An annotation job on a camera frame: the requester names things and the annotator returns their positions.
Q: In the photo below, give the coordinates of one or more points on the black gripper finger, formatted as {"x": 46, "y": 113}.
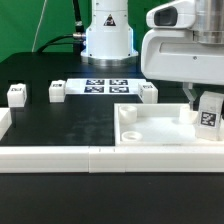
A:
{"x": 190, "y": 92}

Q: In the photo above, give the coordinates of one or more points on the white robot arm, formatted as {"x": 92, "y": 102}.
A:
{"x": 109, "y": 38}

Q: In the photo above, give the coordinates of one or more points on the white square tabletop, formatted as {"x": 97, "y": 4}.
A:
{"x": 158, "y": 124}

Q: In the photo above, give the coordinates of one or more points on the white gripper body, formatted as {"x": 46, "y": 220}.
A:
{"x": 185, "y": 42}

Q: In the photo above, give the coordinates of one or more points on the white U-shaped obstacle fence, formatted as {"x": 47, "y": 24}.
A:
{"x": 98, "y": 159}

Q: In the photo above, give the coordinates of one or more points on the white base tag plate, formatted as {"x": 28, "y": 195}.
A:
{"x": 101, "y": 86}

